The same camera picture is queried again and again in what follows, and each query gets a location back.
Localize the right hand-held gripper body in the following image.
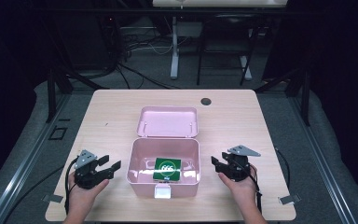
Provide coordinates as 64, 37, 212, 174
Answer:
221, 145, 262, 183

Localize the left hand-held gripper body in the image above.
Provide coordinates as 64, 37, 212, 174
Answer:
74, 149, 117, 190

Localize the green packet with white print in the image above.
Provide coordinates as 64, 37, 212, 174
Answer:
152, 157, 183, 183

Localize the pink storage box with lid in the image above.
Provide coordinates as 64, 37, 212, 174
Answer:
126, 105, 201, 200

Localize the person's left hand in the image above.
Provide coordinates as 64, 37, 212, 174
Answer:
67, 171, 111, 218

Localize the person's right hand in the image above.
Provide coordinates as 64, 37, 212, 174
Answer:
217, 163, 259, 209

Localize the grey metal table clip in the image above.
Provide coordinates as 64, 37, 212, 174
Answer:
42, 193, 64, 203
278, 194, 302, 205

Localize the black metal stand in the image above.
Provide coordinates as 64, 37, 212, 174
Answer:
254, 66, 312, 127
45, 66, 110, 123

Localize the white desk leg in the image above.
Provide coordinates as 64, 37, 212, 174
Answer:
170, 15, 181, 80
240, 29, 254, 82

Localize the black chair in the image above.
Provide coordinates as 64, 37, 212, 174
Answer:
196, 12, 259, 87

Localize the white desk top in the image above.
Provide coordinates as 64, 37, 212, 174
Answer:
152, 0, 289, 8

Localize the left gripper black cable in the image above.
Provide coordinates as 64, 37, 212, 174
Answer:
63, 157, 80, 217

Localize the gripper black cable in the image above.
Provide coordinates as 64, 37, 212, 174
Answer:
63, 157, 80, 217
247, 163, 264, 216

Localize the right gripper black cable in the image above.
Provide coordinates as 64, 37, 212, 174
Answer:
247, 163, 264, 216

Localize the black cable beside table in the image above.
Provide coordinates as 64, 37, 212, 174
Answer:
274, 147, 292, 191

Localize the black cable on floor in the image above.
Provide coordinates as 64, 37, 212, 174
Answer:
1, 165, 67, 224

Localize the aluminium floor rail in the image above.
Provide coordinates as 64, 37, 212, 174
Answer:
290, 91, 358, 224
0, 91, 73, 224

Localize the tangle of floor cables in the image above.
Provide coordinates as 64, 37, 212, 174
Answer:
117, 24, 187, 91

